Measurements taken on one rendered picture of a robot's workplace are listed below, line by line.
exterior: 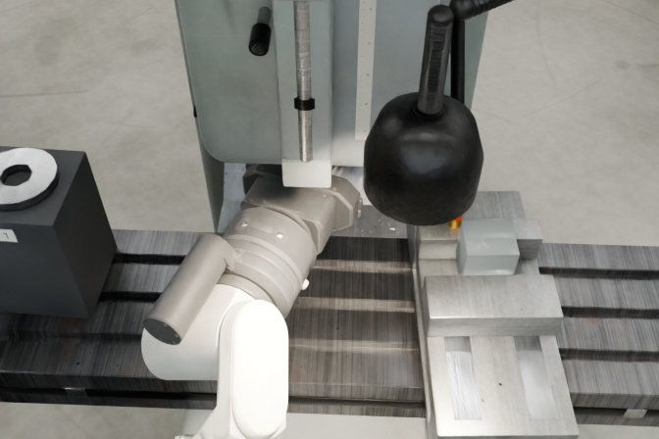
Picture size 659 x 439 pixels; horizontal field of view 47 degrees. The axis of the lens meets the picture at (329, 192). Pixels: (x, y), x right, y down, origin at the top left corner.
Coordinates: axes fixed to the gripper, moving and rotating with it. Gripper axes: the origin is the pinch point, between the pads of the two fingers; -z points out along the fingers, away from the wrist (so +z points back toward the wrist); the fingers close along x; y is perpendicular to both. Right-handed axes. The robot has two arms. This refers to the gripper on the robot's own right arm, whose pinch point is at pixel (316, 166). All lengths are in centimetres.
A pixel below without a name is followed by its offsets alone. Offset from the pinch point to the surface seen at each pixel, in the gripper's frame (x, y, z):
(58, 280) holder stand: 28.2, 17.4, 13.2
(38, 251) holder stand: 28.9, 11.8, 13.5
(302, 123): -4.0, -17.5, 12.6
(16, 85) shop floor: 167, 122, -114
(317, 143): -4.9, -15.2, 12.0
